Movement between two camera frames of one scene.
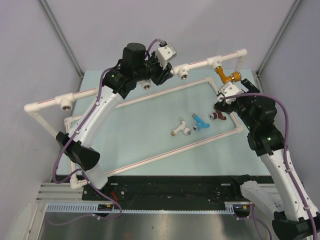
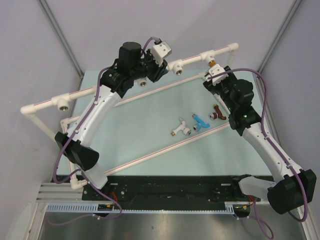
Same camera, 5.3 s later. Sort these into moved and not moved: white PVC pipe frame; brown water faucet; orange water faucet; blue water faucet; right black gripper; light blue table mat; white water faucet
Moved: orange water faucet; right black gripper; white PVC pipe frame
Not moved: white water faucet; blue water faucet; light blue table mat; brown water faucet
